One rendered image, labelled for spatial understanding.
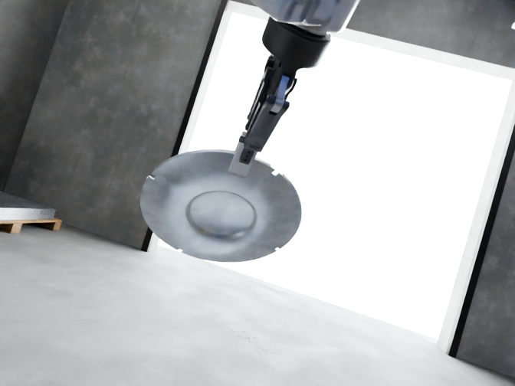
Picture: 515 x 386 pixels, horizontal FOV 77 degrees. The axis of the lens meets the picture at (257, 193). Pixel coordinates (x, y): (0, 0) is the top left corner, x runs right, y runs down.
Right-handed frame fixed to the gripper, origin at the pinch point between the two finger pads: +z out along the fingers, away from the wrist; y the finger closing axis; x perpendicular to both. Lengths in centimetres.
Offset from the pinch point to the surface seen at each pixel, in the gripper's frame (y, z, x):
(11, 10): 352, 175, 239
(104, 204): 235, 319, 92
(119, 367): 11, 154, 12
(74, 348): 19, 160, 35
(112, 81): 353, 221, 128
